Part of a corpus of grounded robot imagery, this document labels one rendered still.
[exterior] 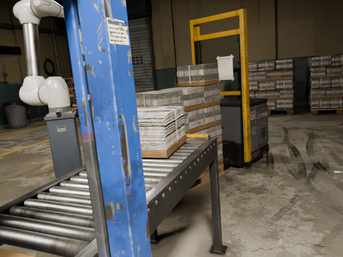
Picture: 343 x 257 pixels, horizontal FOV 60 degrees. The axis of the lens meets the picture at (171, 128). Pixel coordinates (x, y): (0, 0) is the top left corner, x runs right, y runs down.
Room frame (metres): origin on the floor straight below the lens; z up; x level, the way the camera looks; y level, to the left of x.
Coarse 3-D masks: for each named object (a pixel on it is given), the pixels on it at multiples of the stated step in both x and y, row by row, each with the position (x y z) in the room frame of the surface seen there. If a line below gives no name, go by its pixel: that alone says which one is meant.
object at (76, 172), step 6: (78, 168) 1.45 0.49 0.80; (84, 168) 1.44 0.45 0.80; (66, 174) 1.37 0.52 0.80; (72, 174) 1.36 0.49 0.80; (78, 174) 1.38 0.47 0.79; (54, 180) 1.30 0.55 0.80; (60, 180) 1.29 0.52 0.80; (66, 180) 1.31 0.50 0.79; (42, 186) 1.23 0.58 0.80; (48, 186) 1.22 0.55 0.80; (30, 192) 1.17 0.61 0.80; (36, 192) 1.16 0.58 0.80; (18, 198) 1.11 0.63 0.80; (24, 198) 1.11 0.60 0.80; (6, 204) 1.06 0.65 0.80; (12, 204) 1.06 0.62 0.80; (18, 204) 1.07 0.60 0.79; (0, 210) 1.02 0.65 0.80; (6, 210) 1.02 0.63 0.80
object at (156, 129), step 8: (144, 112) 1.67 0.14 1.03; (152, 112) 1.63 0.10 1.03; (160, 112) 1.60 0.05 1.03; (168, 112) 1.57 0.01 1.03; (144, 120) 1.52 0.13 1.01; (152, 120) 1.50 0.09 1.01; (160, 120) 1.49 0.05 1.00; (168, 120) 1.55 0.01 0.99; (144, 128) 1.52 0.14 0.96; (152, 128) 1.51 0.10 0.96; (160, 128) 1.50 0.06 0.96; (168, 128) 1.54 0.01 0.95; (144, 136) 1.53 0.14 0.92; (152, 136) 1.52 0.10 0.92; (160, 136) 1.50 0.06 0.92; (168, 136) 1.54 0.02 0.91; (144, 144) 1.53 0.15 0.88; (152, 144) 1.52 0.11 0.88; (160, 144) 1.50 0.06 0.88; (168, 144) 1.53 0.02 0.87
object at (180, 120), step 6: (138, 108) 1.86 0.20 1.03; (144, 108) 1.83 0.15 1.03; (150, 108) 1.81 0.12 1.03; (162, 108) 1.78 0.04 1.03; (168, 108) 1.76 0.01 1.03; (174, 108) 1.73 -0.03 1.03; (180, 108) 1.76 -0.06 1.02; (180, 114) 1.76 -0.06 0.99; (180, 120) 1.75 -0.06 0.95; (180, 126) 1.76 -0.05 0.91; (180, 132) 1.75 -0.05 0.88
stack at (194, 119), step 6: (204, 108) 3.15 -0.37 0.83; (186, 114) 2.92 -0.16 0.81; (192, 114) 3.00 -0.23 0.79; (198, 114) 3.06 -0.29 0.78; (204, 114) 3.15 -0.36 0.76; (186, 120) 2.92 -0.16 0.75; (192, 120) 2.99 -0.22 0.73; (198, 120) 3.05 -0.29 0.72; (204, 120) 3.13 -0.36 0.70; (186, 126) 2.91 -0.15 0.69; (192, 126) 2.98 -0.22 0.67; (198, 126) 3.05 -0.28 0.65; (198, 132) 3.05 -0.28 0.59; (204, 132) 3.12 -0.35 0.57; (186, 138) 2.89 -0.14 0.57; (192, 138) 2.97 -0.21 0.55; (198, 138) 3.04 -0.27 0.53; (204, 138) 3.12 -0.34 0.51; (204, 174) 3.08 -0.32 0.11; (204, 180) 3.08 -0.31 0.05; (198, 186) 2.99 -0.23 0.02; (186, 192) 2.85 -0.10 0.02
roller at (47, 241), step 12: (0, 228) 0.88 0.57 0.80; (12, 228) 0.87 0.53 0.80; (0, 240) 0.85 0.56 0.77; (12, 240) 0.83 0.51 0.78; (24, 240) 0.81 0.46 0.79; (36, 240) 0.80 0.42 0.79; (48, 240) 0.79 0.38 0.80; (60, 240) 0.78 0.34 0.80; (72, 240) 0.77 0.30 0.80; (48, 252) 0.78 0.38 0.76; (60, 252) 0.75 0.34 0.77; (72, 252) 0.74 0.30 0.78
